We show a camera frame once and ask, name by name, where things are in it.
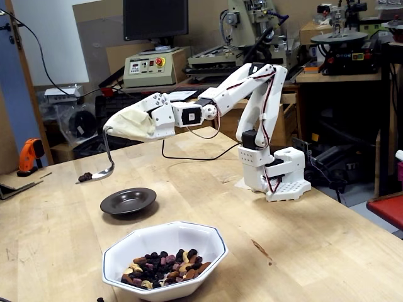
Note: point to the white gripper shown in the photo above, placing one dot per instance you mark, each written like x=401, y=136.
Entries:
x=162, y=121

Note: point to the bent metal spoon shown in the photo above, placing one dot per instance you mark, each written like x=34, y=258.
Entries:
x=102, y=175

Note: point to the dark raisin pieces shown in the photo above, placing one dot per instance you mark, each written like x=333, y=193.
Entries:
x=85, y=177

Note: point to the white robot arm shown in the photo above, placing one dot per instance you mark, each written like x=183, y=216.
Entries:
x=250, y=119

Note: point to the brown round plate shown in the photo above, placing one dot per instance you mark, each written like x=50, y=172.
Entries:
x=126, y=201

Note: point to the white octagonal bowl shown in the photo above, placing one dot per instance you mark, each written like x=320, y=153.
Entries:
x=163, y=236

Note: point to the white paper sheet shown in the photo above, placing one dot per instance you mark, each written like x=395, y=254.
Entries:
x=185, y=94

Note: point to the cream masking tape wrap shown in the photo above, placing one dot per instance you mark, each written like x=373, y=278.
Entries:
x=129, y=126

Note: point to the beige machine control box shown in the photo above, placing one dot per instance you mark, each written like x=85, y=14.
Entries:
x=148, y=70

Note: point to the black plastic crate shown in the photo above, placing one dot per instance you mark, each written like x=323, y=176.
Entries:
x=105, y=105

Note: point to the black spool in plastic bag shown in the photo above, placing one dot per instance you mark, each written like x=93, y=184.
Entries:
x=82, y=122

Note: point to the large brown board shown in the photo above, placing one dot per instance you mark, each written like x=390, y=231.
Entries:
x=94, y=47

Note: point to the black computer monitor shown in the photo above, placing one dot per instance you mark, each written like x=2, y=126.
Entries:
x=154, y=19

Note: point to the small white box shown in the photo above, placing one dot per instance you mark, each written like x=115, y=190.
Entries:
x=60, y=94

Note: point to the white tape sheet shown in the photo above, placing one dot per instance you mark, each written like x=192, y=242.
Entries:
x=242, y=184

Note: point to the wooden workbench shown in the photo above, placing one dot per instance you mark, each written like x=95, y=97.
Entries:
x=291, y=104

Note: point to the beige CNC milling machine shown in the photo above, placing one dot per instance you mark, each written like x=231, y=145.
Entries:
x=248, y=19

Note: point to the orange and black tool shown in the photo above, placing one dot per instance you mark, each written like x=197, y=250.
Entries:
x=30, y=151

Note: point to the blue door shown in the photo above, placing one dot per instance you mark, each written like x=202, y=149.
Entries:
x=12, y=94

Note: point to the nut and raisin mix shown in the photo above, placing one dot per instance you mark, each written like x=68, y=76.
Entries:
x=157, y=267

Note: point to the wooden side table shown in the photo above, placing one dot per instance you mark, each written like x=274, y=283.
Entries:
x=315, y=77

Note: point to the flat cardboard pieces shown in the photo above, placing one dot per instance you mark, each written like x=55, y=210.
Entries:
x=15, y=185

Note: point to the brown cardboard box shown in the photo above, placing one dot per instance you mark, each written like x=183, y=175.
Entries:
x=310, y=33

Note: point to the black scroll saw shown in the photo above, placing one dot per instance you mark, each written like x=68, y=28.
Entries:
x=346, y=58

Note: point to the green box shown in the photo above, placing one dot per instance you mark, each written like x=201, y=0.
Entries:
x=374, y=27

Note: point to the red wooden chair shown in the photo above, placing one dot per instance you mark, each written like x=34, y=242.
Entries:
x=388, y=207

